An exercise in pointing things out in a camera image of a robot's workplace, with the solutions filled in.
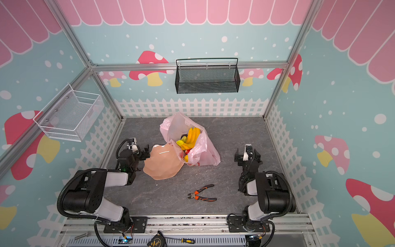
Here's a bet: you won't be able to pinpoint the pink plastic bag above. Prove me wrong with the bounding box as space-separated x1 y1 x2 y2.
159 112 221 166

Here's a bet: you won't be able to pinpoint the yellow banana bunch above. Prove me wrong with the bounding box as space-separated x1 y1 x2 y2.
181 128 201 150

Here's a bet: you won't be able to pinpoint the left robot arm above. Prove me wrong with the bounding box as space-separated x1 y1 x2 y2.
57 138 150 232

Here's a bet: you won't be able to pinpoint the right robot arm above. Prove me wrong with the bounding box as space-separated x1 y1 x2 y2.
227 144 296 232

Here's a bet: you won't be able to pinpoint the pink fruit plate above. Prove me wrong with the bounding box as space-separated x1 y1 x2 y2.
143 144 184 180

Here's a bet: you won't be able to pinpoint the black tape measure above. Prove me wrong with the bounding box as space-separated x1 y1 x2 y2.
147 231 167 247

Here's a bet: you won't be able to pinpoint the yellow black screwdriver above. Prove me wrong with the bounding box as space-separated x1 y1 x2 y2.
170 238 195 244

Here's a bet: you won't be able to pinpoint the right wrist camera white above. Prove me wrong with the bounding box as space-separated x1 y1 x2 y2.
243 144 254 161

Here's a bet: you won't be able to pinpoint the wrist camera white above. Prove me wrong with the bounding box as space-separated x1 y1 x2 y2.
127 138 138 152
243 144 254 161

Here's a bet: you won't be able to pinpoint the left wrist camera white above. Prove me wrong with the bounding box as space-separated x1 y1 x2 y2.
127 138 138 152

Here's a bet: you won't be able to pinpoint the orange handled pliers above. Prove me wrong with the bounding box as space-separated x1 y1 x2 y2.
187 184 218 203

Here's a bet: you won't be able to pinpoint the white wire wall basket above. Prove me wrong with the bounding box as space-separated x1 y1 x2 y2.
33 85 105 142

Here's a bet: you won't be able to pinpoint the black mesh wall basket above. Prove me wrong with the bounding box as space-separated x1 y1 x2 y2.
175 58 241 94

